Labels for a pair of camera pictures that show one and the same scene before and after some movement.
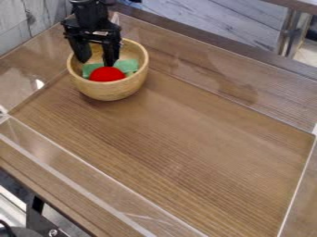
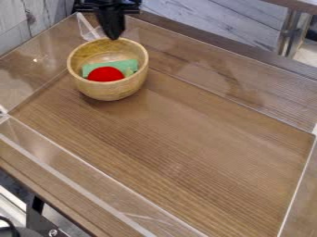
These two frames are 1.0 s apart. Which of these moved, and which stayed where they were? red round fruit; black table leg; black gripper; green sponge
Moved: black gripper
Stayed: black table leg; red round fruit; green sponge
